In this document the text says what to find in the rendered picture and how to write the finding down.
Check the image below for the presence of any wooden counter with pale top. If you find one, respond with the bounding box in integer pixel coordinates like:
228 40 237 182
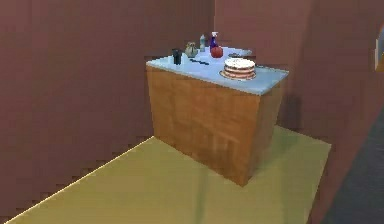
145 46 290 188

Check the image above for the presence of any black flat utensil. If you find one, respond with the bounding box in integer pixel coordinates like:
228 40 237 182
188 58 211 66

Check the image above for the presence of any black cup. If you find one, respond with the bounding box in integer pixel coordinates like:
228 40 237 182
171 48 184 66

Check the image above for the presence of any white layered cake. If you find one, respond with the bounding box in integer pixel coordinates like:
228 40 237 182
219 57 258 81

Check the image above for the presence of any red apple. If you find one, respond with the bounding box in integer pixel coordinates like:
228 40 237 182
210 46 224 59

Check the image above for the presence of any blue spray bottle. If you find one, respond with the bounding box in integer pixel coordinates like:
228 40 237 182
209 31 219 51

